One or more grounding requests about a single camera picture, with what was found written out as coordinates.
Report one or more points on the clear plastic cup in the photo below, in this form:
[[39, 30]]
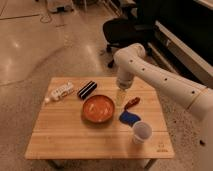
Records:
[[141, 132]]

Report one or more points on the black office chair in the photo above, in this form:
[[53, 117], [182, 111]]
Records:
[[121, 32]]

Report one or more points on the wooden table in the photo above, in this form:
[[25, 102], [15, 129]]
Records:
[[60, 132]]

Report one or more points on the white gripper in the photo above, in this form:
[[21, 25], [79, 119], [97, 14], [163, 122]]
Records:
[[124, 81]]

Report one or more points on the blue cloth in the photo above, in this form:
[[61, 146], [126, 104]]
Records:
[[129, 118]]

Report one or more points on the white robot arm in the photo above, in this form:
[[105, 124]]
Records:
[[196, 98]]

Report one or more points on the orange ceramic bowl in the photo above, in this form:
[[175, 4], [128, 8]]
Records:
[[98, 109]]

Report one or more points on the black striped block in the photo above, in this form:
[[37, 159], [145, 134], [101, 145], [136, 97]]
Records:
[[87, 90]]

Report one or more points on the white plastic bottle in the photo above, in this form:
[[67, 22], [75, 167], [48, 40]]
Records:
[[60, 92]]

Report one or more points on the red handled tool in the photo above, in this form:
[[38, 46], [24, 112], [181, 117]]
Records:
[[132, 102]]

